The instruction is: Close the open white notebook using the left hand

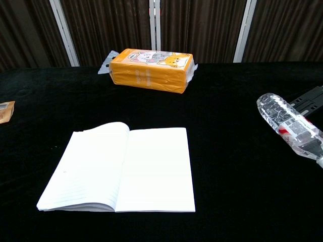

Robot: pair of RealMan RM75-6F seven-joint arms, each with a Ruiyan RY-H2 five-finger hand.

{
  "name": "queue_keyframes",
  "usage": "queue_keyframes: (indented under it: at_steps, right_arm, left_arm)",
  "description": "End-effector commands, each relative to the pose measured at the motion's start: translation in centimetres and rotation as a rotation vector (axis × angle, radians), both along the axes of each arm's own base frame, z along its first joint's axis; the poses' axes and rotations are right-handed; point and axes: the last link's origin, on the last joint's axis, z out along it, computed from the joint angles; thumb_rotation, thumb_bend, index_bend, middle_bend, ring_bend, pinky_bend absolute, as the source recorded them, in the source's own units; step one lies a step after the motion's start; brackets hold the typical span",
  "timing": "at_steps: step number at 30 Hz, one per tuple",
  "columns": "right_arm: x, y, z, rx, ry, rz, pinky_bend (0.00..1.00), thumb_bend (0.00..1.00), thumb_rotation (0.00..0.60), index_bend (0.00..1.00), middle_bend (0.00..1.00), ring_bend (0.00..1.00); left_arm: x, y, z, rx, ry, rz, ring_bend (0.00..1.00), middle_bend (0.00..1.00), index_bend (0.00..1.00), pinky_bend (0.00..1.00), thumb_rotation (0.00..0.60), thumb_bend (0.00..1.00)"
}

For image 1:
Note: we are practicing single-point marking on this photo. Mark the white lined notebook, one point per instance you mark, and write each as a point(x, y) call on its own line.
point(141, 171)

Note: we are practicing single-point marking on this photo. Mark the orange tissue pack with cats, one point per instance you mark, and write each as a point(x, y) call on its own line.
point(149, 75)

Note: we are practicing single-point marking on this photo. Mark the black velvet tablecloth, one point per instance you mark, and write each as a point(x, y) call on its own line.
point(227, 164)

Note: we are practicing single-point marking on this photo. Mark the clear plastic water bottle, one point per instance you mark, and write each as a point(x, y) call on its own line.
point(290, 121)

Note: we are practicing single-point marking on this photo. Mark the brown paper packet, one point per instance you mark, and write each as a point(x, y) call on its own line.
point(5, 111)

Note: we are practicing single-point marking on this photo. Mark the white partition frame post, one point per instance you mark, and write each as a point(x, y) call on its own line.
point(244, 31)
point(155, 25)
point(65, 32)

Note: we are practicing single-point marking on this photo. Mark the black slotted metal rail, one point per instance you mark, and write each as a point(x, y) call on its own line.
point(308, 100)

